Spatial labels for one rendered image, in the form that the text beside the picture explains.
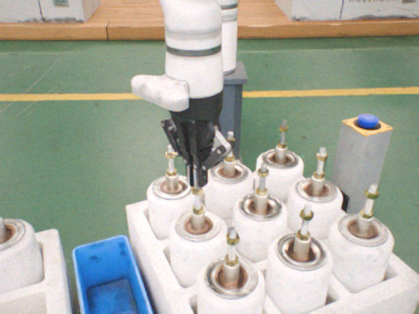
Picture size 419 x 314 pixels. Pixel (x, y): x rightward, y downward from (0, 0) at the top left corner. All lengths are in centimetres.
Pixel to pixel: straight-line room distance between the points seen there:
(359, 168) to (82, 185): 76
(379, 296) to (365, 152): 29
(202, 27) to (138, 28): 210
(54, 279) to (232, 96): 67
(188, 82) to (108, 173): 81
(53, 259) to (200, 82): 42
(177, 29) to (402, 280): 52
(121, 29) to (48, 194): 154
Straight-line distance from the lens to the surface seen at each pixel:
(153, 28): 258
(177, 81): 51
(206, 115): 53
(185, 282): 71
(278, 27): 262
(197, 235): 66
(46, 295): 72
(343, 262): 71
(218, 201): 79
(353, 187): 92
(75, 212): 116
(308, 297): 65
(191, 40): 49
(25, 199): 125
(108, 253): 89
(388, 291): 73
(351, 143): 89
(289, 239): 66
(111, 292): 93
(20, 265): 72
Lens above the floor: 70
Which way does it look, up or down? 32 degrees down
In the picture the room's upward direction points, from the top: straight up
